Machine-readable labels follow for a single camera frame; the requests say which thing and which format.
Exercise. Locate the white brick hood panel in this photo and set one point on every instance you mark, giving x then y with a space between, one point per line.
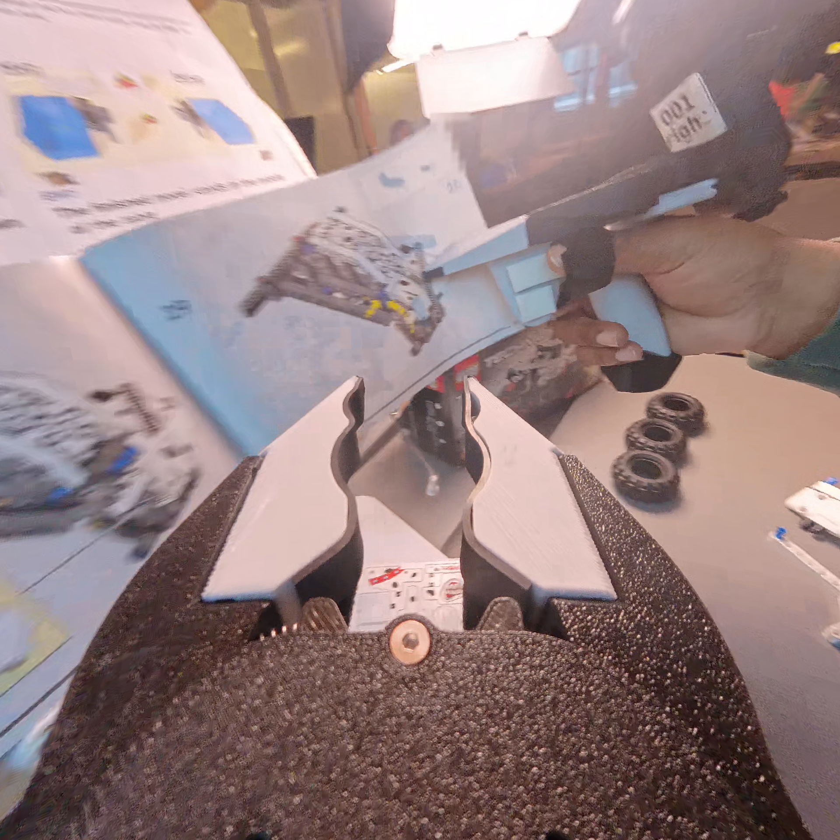
803 558

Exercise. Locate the black toy set box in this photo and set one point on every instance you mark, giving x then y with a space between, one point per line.
519 374

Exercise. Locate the instruction booklet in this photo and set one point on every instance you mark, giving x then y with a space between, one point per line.
223 341

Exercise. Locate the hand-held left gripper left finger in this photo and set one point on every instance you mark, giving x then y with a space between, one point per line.
282 525

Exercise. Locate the black toy tyre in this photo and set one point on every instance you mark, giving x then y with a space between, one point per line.
676 412
656 439
646 477

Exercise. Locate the person's right hand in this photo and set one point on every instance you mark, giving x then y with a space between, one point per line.
748 289

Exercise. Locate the printed task sheet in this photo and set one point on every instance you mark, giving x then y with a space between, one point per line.
118 131

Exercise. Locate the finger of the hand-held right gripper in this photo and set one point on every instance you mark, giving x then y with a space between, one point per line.
492 256

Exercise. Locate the sticker sheet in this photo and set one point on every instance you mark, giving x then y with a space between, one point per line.
410 591

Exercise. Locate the white grey brick part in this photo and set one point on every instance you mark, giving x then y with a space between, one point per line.
817 509

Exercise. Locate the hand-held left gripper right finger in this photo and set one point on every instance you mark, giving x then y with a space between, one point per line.
538 525

